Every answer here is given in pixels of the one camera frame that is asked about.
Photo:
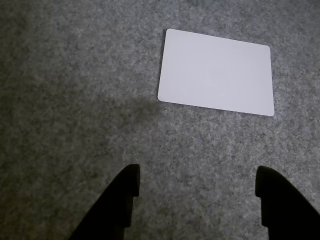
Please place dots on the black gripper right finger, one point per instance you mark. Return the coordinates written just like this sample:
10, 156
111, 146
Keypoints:
287, 210

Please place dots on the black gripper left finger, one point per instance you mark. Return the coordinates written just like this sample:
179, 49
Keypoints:
112, 207

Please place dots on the white rectangular card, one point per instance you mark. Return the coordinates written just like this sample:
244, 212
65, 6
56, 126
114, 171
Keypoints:
215, 75

